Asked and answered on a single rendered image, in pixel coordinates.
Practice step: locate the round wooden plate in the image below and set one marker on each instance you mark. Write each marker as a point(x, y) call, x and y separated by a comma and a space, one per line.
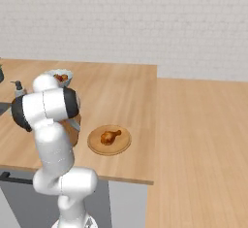
point(95, 143)

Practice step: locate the pale blue bowl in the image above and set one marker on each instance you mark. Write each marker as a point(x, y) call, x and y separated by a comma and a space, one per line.
point(68, 80)

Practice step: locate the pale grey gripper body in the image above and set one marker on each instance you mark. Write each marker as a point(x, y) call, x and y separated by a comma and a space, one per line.
point(75, 124)

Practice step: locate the red and orange fruit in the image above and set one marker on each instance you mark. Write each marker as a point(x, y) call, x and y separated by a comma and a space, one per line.
point(61, 77)

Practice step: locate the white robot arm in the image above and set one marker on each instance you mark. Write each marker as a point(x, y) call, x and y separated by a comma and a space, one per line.
point(51, 147)

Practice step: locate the brown chicken drumstick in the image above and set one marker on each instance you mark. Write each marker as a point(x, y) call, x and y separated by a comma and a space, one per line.
point(108, 137)

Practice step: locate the grey soap dispenser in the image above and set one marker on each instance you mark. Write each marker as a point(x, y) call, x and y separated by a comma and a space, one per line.
point(19, 89)

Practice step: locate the brown wooden cutting board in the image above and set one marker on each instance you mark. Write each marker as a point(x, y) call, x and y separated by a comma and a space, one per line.
point(73, 136)

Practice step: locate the dark pot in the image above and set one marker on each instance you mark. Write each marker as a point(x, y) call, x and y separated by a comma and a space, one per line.
point(1, 74)

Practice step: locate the light grey cabinet panel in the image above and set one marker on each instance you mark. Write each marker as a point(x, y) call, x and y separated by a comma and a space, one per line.
point(127, 206)

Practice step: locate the grey drawer front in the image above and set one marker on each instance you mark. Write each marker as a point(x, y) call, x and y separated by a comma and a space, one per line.
point(19, 206)

